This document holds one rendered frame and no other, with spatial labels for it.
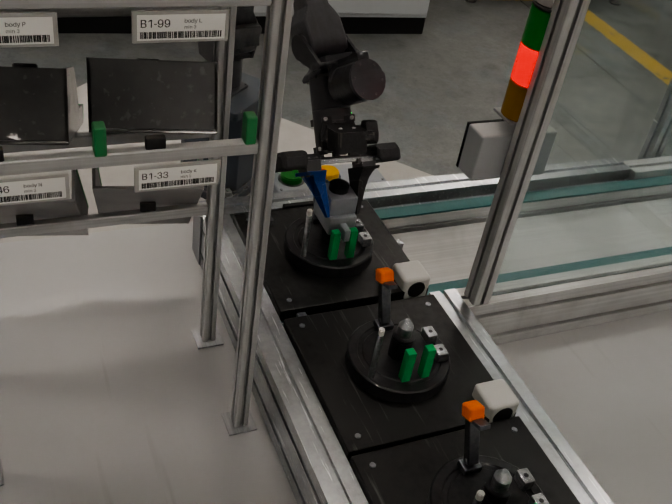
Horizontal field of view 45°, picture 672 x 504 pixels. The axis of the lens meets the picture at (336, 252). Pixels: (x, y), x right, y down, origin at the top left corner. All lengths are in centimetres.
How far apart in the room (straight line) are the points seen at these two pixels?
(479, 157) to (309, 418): 41
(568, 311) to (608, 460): 27
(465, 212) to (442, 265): 15
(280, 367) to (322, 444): 13
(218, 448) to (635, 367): 69
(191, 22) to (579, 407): 84
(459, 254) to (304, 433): 53
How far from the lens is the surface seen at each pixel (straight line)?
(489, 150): 112
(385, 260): 128
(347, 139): 113
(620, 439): 130
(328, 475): 99
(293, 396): 106
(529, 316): 134
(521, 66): 108
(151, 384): 120
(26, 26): 75
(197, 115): 87
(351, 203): 120
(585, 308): 142
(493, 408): 107
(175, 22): 77
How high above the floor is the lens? 174
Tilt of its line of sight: 37 degrees down
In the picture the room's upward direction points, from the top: 10 degrees clockwise
